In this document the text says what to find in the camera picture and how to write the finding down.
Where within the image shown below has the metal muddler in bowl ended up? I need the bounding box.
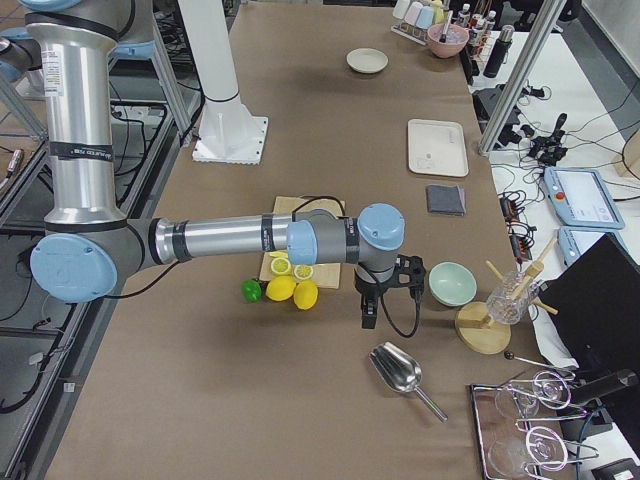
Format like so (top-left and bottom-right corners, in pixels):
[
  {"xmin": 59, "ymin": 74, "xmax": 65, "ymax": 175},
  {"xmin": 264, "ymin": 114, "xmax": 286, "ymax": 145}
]
[{"xmin": 439, "ymin": 10, "xmax": 454, "ymax": 44}]

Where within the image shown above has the beige rectangular tray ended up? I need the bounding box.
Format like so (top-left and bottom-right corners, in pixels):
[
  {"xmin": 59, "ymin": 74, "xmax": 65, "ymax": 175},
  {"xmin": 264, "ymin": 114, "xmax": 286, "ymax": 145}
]
[{"xmin": 407, "ymin": 119, "xmax": 469, "ymax": 178}]

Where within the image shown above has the metal ice scoop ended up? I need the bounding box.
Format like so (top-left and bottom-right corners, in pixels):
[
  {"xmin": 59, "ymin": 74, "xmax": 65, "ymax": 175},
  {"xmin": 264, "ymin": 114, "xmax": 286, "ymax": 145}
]
[{"xmin": 369, "ymin": 342, "xmax": 448, "ymax": 423}]

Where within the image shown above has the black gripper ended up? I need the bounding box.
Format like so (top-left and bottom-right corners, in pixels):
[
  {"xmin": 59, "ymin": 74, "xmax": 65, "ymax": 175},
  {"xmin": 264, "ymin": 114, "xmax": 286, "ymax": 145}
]
[{"xmin": 354, "ymin": 263, "xmax": 395, "ymax": 330}]

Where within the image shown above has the aluminium frame post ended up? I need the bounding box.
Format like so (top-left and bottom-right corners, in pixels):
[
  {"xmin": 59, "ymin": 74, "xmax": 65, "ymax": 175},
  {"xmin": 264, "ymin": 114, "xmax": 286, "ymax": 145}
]
[{"xmin": 478, "ymin": 0, "xmax": 566, "ymax": 157}]

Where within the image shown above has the blue teach pendant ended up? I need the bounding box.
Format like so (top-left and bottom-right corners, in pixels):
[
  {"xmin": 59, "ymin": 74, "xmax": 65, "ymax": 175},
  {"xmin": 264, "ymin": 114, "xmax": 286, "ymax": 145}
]
[
  {"xmin": 543, "ymin": 167, "xmax": 625, "ymax": 230},
  {"xmin": 557, "ymin": 226, "xmax": 625, "ymax": 267}
]

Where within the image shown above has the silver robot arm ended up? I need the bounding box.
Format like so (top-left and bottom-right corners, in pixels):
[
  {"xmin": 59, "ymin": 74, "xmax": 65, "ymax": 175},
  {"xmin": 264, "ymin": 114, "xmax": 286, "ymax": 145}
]
[{"xmin": 25, "ymin": 1, "xmax": 405, "ymax": 328}]

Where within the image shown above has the green lime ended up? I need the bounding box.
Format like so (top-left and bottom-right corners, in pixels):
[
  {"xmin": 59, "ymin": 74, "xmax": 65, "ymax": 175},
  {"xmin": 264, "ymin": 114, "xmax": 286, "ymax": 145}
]
[{"xmin": 241, "ymin": 279, "xmax": 263, "ymax": 303}]

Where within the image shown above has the wooden cup tree stand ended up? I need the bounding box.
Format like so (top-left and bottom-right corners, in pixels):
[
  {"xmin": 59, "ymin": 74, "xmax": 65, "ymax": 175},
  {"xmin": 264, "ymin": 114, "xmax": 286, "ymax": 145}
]
[{"xmin": 455, "ymin": 237, "xmax": 558, "ymax": 354}]

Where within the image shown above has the pink bowl with ice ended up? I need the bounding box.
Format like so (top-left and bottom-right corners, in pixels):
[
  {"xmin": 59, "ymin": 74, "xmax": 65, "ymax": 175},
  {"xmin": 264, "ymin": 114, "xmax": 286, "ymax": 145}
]
[{"xmin": 426, "ymin": 24, "xmax": 469, "ymax": 58}]

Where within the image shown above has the black cable wrist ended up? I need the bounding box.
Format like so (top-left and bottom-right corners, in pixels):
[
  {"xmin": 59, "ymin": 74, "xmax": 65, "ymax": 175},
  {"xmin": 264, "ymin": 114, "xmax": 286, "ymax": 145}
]
[{"xmin": 374, "ymin": 279, "xmax": 425, "ymax": 339}]

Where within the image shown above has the left lemon half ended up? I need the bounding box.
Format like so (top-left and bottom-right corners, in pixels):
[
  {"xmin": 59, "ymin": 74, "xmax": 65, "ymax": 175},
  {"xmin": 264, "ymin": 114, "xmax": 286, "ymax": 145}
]
[{"xmin": 270, "ymin": 257, "xmax": 293, "ymax": 276}]

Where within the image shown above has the black camera mount wrist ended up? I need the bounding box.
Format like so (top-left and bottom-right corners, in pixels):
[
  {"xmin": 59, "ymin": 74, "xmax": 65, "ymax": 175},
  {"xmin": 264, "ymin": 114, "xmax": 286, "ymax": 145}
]
[{"xmin": 392, "ymin": 254, "xmax": 426, "ymax": 303}]

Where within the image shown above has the metal tray with glasses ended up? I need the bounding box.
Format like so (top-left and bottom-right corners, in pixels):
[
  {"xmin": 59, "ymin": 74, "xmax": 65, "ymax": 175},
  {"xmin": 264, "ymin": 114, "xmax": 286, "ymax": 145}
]
[{"xmin": 469, "ymin": 370, "xmax": 599, "ymax": 479}]

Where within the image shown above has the right lemon half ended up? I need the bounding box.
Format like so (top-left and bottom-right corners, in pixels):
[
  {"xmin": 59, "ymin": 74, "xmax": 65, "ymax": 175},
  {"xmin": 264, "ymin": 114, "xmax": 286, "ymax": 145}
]
[{"xmin": 292, "ymin": 264, "xmax": 314, "ymax": 281}]

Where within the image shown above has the upper blue teach pendant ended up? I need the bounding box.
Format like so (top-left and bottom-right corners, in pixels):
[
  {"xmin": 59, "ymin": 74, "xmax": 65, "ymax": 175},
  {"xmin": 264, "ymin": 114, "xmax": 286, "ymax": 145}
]
[{"xmin": 543, "ymin": 167, "xmax": 625, "ymax": 230}]

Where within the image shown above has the clear crystal glass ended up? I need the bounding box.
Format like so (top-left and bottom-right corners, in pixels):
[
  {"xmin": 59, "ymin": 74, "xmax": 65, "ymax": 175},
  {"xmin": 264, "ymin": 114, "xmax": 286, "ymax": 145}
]
[{"xmin": 486, "ymin": 271, "xmax": 539, "ymax": 325}]

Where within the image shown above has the lemon half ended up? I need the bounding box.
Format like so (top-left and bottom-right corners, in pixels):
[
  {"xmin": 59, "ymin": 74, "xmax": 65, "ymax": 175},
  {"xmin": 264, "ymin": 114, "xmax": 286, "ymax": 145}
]
[
  {"xmin": 292, "ymin": 264, "xmax": 314, "ymax": 281},
  {"xmin": 270, "ymin": 257, "xmax": 293, "ymax": 276}
]

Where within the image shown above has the beige round plate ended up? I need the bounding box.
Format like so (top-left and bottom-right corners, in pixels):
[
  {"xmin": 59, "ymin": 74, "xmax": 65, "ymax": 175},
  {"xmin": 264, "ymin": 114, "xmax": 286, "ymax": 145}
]
[{"xmin": 346, "ymin": 48, "xmax": 389, "ymax": 75}]

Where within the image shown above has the mint green bowl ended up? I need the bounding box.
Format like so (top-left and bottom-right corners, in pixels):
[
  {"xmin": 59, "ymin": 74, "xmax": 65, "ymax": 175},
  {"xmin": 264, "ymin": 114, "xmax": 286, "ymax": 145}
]
[{"xmin": 428, "ymin": 262, "xmax": 477, "ymax": 307}]

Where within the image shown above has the black thermos bottle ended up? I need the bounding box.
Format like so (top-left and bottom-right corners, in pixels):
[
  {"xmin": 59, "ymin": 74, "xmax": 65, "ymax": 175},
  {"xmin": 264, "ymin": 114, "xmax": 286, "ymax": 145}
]
[{"xmin": 483, "ymin": 25, "xmax": 515, "ymax": 78}]

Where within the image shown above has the lower blue teach pendant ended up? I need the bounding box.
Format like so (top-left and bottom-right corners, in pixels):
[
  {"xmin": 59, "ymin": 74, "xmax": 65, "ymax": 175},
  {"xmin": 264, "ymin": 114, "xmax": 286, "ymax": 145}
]
[{"xmin": 557, "ymin": 226, "xmax": 625, "ymax": 267}]

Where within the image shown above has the grey folded cloth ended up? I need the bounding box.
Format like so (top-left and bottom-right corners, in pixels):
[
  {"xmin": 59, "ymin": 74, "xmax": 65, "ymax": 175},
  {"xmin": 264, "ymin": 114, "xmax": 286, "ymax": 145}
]
[{"xmin": 426, "ymin": 184, "xmax": 466, "ymax": 216}]

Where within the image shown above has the left whole yellow lemon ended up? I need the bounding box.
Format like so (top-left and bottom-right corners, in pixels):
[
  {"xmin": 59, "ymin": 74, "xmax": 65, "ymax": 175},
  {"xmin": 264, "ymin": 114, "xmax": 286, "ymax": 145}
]
[{"xmin": 265, "ymin": 276, "xmax": 297, "ymax": 302}]

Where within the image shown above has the whole yellow lemon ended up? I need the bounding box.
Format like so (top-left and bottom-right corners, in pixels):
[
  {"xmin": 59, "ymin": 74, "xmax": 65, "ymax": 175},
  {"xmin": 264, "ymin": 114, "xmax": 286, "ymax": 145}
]
[
  {"xmin": 293, "ymin": 280, "xmax": 319, "ymax": 310},
  {"xmin": 265, "ymin": 276, "xmax": 297, "ymax": 302}
]

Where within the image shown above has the white cup rack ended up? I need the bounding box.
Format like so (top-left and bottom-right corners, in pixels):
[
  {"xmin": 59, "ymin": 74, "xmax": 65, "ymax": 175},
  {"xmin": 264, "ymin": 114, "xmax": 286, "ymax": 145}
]
[{"xmin": 391, "ymin": 0, "xmax": 448, "ymax": 45}]

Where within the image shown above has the wooden cutting board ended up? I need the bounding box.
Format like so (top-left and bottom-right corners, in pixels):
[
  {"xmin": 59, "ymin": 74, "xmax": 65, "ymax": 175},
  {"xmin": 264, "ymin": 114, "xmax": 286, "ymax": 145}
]
[{"xmin": 273, "ymin": 196, "xmax": 345, "ymax": 289}]

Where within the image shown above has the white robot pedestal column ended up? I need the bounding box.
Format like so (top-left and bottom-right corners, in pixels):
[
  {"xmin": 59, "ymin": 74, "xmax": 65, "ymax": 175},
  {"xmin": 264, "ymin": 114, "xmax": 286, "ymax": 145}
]
[{"xmin": 179, "ymin": 0, "xmax": 268, "ymax": 165}]

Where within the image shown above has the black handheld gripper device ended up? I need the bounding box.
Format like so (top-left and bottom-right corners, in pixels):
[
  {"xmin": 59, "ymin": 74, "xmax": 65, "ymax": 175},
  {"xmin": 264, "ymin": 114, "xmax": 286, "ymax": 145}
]
[{"xmin": 528, "ymin": 113, "xmax": 568, "ymax": 167}]

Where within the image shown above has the black monitor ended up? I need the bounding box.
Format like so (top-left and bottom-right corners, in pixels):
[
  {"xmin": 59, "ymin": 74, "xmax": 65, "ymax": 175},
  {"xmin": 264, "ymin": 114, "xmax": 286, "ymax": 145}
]
[{"xmin": 540, "ymin": 233, "xmax": 639, "ymax": 373}]

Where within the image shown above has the right whole yellow lemon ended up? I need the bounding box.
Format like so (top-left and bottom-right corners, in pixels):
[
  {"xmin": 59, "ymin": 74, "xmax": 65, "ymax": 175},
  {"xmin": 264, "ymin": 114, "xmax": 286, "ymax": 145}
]
[{"xmin": 293, "ymin": 280, "xmax": 319, "ymax": 310}]

